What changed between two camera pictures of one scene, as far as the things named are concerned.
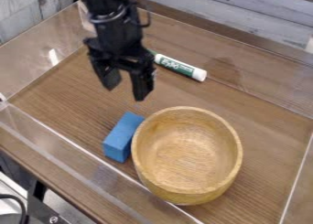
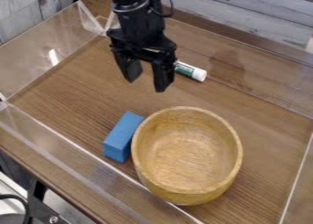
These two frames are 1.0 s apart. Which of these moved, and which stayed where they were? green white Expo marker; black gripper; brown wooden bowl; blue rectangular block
Moved: black gripper
Stayed: blue rectangular block; brown wooden bowl; green white Expo marker
